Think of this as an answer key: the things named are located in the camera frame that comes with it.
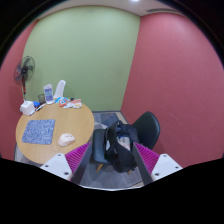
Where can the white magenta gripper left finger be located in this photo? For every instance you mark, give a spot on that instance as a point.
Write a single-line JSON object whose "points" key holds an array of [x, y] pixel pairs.
{"points": [[65, 165]]}

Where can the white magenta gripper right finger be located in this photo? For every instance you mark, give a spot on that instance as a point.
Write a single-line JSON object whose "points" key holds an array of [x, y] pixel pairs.
{"points": [[153, 166]]}

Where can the white computer mouse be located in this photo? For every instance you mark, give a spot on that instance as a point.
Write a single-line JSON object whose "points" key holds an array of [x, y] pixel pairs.
{"points": [[66, 139]]}

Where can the blue patterned mouse pad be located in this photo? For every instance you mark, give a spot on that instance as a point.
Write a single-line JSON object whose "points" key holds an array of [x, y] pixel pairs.
{"points": [[39, 132]]}

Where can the round wooden table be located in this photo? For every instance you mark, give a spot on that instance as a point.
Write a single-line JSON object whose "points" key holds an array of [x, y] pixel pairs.
{"points": [[78, 122]]}

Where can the black plastic chair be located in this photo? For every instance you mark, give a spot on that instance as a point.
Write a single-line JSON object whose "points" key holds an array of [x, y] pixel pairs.
{"points": [[148, 131]]}

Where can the black backpack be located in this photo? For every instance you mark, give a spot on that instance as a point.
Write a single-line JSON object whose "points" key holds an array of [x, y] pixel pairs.
{"points": [[121, 158]]}

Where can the orange snack packet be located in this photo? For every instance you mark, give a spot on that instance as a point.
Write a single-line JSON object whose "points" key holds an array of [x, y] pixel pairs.
{"points": [[63, 101]]}

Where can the white snack packet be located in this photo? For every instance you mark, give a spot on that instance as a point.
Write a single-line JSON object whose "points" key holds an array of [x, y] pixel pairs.
{"points": [[76, 103]]}

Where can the black marker pen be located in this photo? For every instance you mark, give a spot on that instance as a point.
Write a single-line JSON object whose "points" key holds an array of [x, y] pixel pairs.
{"points": [[40, 107]]}

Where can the blue small object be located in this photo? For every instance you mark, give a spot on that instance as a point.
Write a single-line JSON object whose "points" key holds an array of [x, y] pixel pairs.
{"points": [[36, 104]]}

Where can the white tissue box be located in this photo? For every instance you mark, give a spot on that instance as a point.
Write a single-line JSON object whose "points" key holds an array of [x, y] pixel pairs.
{"points": [[27, 107]]}

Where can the dark drinking glass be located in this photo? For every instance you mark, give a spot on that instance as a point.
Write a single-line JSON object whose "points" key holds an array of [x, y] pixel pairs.
{"points": [[41, 98]]}

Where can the white blue carton package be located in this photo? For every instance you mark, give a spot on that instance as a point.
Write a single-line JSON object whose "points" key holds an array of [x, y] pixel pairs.
{"points": [[48, 92]]}

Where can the black standing fan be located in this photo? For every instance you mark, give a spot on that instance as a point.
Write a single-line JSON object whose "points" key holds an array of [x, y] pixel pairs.
{"points": [[23, 72]]}

